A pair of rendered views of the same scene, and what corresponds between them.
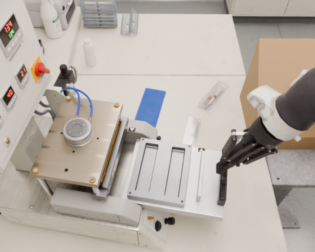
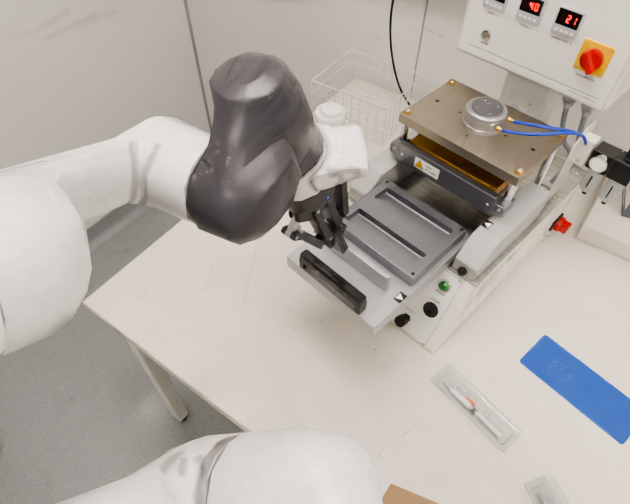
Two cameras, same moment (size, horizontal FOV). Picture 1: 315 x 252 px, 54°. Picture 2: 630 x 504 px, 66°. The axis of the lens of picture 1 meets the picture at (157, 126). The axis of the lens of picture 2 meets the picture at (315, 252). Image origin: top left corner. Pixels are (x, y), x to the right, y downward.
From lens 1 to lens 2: 94 cm
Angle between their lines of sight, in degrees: 66
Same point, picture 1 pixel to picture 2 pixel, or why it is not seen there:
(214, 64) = not seen: outside the picture
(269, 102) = (324, 129)
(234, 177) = (352, 417)
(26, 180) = not seen: hidden behind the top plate
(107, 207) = (383, 157)
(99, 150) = (446, 130)
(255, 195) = (301, 422)
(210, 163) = (370, 293)
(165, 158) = (411, 236)
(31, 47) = (618, 24)
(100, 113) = (512, 151)
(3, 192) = not seen: hidden behind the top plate
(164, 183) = (374, 215)
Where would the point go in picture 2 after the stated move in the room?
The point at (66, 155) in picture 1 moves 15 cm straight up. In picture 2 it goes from (458, 106) to (477, 34)
